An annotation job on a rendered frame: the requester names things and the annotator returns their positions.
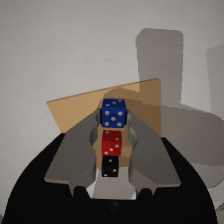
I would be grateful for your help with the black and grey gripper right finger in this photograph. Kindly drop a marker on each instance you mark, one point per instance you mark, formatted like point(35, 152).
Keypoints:
point(156, 164)

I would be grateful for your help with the tan flat mat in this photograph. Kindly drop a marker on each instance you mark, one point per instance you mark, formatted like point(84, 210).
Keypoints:
point(142, 98)

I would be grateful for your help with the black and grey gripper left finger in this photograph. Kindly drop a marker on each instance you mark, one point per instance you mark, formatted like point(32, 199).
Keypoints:
point(68, 161)

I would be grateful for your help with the red die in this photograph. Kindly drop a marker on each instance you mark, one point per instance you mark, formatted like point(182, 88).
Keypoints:
point(111, 143)

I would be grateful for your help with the black die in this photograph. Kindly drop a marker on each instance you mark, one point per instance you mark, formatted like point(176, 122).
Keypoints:
point(110, 166)

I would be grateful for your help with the blue die with white pips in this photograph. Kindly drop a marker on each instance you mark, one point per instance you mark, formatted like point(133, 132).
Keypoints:
point(113, 113)

